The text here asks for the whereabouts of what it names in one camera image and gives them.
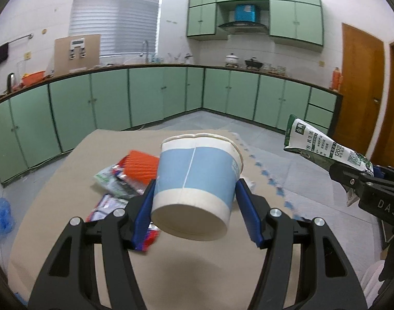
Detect blue white paper cup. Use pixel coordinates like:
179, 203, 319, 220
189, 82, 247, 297
151, 132, 244, 242

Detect blue red snack wrapper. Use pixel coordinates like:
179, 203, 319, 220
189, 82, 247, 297
86, 194, 160, 253

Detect green white snack wrapper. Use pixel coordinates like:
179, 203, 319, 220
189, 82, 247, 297
93, 165, 145, 200

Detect green kitchen cabinets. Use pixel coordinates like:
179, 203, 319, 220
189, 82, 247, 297
186, 0, 325, 52
0, 64, 342, 184

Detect green upper kitchen cabinets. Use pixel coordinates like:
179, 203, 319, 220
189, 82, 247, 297
186, 0, 325, 52

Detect crumpled white paper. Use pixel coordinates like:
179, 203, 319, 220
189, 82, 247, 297
240, 176, 256, 192

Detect white cooking pot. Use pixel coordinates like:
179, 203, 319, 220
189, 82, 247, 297
225, 53, 239, 69

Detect brown cardboard box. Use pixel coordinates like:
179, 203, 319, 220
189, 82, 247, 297
53, 34, 101, 76

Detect chrome sink faucet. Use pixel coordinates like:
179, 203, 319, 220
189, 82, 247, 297
140, 40, 150, 64

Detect window blind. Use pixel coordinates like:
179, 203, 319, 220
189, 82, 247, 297
69, 0, 160, 57

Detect green lower kitchen cabinets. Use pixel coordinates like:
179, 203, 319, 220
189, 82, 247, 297
0, 64, 342, 184

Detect blue plastic bag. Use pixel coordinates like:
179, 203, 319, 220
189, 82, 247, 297
0, 197, 16, 241

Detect brown wooden door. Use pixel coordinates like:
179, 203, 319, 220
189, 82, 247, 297
334, 24, 394, 167

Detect orange thermos bottle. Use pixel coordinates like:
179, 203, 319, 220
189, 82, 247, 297
330, 67, 343, 92

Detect red white foil wrapper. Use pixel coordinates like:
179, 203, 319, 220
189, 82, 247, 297
112, 155, 129, 183

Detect orange plastic basin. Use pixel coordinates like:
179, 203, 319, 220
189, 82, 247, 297
22, 71, 45, 87

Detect chrome towel bar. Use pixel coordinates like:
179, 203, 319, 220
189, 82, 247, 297
7, 33, 34, 44

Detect black range hood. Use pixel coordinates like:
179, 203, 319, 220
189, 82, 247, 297
219, 21, 269, 34

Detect steel electric kettle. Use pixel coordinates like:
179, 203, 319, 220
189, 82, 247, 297
6, 73, 16, 94

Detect dark hanging towel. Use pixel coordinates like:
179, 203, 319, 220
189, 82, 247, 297
0, 42, 9, 65

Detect green white milk carton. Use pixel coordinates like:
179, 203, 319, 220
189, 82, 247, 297
283, 113, 376, 207

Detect orange foam net sleeve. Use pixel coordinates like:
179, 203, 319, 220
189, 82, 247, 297
123, 150, 159, 185

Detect black wok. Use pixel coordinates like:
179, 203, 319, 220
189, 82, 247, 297
244, 57, 264, 71

